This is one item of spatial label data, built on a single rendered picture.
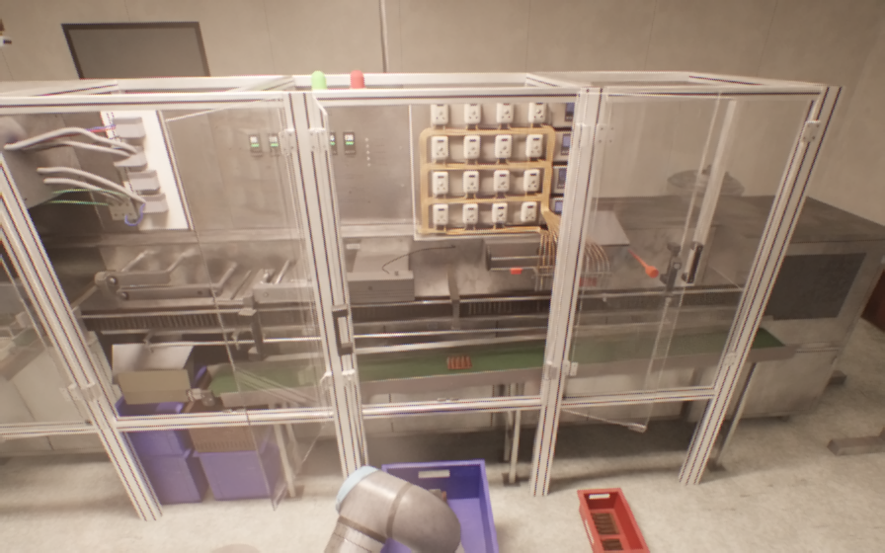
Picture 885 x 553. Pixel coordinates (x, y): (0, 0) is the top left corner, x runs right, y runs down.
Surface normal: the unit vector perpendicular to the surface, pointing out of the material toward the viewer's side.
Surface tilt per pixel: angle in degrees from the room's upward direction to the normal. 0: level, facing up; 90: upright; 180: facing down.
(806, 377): 90
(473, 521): 0
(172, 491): 90
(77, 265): 90
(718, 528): 0
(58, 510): 0
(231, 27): 90
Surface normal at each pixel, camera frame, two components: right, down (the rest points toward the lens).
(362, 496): -0.26, -0.60
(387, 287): 0.07, 0.46
